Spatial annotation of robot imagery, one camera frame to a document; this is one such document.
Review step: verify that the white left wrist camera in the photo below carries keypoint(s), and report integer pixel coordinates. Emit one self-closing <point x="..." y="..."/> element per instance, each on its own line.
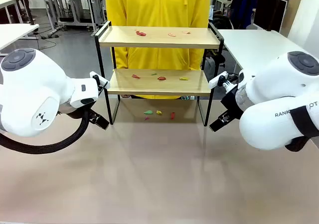
<point x="103" y="80"/>

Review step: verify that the crumpled yellow paper scrap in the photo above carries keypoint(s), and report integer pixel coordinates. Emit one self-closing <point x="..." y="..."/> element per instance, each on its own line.
<point x="159" y="112"/>

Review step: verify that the large green paper scrap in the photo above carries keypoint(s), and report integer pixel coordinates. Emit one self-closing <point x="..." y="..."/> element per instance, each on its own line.
<point x="148" y="112"/>

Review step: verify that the black office chair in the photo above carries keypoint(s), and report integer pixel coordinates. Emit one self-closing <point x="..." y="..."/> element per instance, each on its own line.
<point x="216" y="58"/>

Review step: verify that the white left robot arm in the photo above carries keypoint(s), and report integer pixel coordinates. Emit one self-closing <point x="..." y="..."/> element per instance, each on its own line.
<point x="30" y="92"/>

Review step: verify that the white desk with red panel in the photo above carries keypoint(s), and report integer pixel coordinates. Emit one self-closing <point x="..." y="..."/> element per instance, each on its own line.
<point x="10" y="0"/>

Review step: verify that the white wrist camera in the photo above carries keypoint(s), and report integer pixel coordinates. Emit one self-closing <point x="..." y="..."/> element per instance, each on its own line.
<point x="214" y="82"/>
<point x="103" y="80"/>

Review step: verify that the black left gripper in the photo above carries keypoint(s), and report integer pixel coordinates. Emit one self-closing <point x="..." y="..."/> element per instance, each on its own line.
<point x="92" y="117"/>

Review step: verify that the pink paper scrap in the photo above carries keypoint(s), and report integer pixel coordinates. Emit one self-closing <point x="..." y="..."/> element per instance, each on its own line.
<point x="186" y="32"/>

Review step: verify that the person's right hand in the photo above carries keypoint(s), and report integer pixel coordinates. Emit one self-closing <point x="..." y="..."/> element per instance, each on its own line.
<point x="125" y="96"/>

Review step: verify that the black monitor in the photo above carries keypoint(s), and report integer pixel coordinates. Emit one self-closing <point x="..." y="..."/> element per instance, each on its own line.
<point x="269" y="10"/>

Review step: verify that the person in yellow hoodie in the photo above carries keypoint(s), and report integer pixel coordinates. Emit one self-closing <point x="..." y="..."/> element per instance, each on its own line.
<point x="159" y="7"/>

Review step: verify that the person's left hand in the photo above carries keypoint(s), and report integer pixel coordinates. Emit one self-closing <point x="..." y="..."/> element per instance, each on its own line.
<point x="187" y="98"/>

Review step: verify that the black bag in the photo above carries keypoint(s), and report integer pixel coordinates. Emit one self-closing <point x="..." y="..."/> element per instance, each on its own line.
<point x="221" y="21"/>

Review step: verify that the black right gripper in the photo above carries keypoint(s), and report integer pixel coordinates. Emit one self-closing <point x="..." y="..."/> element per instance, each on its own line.
<point x="230" y="102"/>

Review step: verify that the large red paper scrap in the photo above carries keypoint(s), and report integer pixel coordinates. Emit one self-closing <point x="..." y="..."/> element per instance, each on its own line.
<point x="141" y="33"/>

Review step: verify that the brown cardboard panel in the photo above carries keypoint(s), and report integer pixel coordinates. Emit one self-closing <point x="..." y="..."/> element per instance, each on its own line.
<point x="291" y="10"/>

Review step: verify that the black pole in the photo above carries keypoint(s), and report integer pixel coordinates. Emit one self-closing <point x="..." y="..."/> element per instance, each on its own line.
<point x="27" y="10"/>

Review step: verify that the tall red paper scrap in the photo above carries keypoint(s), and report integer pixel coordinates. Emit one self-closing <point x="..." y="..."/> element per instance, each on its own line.
<point x="172" y="116"/>

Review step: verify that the red triangular paper scrap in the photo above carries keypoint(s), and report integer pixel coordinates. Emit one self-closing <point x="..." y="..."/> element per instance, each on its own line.
<point x="135" y="76"/>

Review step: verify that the two-tier wooden black-frame shelf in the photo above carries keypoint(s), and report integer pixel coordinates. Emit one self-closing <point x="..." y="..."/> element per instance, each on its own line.
<point x="159" y="41"/>

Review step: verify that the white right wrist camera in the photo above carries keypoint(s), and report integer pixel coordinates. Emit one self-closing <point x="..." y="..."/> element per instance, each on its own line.
<point x="214" y="82"/>

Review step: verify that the red rounded paper scrap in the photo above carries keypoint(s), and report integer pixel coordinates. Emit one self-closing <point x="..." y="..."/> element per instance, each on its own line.
<point x="162" y="78"/>

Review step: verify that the white table rounded corner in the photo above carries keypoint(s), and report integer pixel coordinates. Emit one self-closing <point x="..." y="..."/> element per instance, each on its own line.
<point x="15" y="31"/>

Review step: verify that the flat yellow paper scrap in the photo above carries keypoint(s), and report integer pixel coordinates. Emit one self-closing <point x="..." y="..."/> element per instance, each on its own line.
<point x="184" y="79"/>

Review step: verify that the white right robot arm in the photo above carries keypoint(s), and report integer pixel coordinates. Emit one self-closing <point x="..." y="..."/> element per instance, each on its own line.
<point x="274" y="84"/>

